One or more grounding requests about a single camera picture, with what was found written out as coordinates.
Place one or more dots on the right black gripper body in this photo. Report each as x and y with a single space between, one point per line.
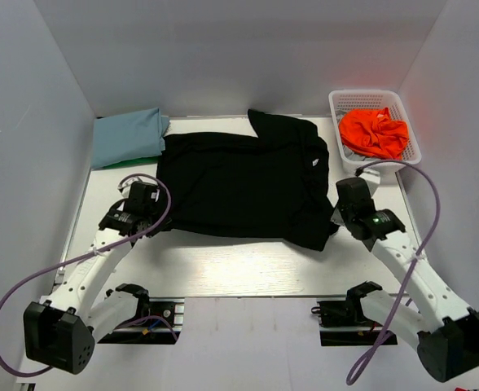
344 215

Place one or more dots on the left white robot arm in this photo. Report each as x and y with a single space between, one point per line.
62 329

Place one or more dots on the crumpled orange t-shirt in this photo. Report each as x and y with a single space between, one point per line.
373 132

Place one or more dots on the white plastic basket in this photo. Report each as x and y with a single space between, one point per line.
341 101

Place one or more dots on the folded blue-grey t-shirt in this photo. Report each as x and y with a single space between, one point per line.
129 136

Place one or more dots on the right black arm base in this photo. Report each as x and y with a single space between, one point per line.
341 321

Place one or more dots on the folded green t-shirt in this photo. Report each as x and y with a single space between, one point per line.
133 162

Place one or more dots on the black t-shirt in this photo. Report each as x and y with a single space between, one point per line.
272 185

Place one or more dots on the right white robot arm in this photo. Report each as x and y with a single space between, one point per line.
442 328

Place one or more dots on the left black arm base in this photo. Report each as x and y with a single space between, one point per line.
157 321

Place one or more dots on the grey t-shirt in basket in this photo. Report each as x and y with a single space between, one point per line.
356 157

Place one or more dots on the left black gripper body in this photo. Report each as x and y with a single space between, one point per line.
153 214

